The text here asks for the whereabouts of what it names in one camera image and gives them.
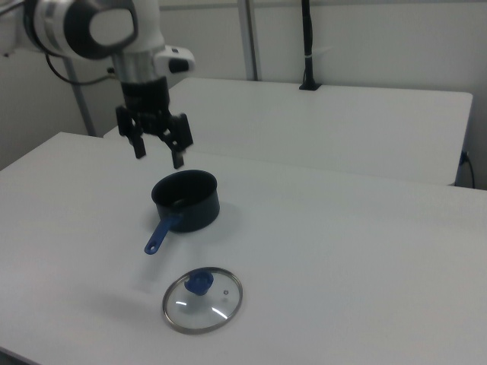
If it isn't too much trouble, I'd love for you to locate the white side table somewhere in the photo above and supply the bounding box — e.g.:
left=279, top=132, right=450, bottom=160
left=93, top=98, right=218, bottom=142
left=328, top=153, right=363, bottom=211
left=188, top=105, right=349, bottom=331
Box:
left=103, top=77, right=474, bottom=187

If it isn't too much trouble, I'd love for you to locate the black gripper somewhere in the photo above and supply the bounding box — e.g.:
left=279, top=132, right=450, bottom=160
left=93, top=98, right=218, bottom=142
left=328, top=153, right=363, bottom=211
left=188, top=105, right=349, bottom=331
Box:
left=115, top=75, right=194, bottom=170

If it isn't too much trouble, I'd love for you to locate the grey metal partition post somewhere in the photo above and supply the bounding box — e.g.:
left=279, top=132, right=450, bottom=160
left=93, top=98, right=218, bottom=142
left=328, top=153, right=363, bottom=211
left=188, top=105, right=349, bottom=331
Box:
left=237, top=0, right=264, bottom=82
left=62, top=56, right=97, bottom=138

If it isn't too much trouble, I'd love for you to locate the black cable on robot arm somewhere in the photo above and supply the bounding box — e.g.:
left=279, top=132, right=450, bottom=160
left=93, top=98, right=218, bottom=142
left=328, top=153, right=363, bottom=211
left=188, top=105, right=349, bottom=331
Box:
left=44, top=52, right=119, bottom=86

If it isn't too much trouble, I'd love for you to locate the dark saucepan with blue handle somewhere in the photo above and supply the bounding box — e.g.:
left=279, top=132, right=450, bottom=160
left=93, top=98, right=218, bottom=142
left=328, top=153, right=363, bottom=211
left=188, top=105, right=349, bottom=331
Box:
left=142, top=169, right=221, bottom=256

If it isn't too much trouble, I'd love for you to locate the black cable with blue plug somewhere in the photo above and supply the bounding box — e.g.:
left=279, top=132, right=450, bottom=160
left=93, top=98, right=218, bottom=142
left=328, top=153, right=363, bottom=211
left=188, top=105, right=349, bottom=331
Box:
left=459, top=151, right=477, bottom=189

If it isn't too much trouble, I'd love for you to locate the white zip tie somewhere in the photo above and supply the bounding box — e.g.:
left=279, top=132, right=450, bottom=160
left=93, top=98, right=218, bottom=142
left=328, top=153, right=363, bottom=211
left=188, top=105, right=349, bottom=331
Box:
left=305, top=45, right=335, bottom=60

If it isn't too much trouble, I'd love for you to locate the glass lid with blue knob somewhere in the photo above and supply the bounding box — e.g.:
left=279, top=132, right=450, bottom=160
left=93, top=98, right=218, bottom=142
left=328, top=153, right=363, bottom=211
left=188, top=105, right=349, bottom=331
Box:
left=161, top=266, right=244, bottom=336

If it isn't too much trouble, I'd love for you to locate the black pole with clamp base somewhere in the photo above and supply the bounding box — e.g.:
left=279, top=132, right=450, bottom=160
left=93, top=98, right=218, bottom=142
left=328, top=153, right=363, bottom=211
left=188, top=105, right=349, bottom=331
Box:
left=298, top=0, right=324, bottom=92

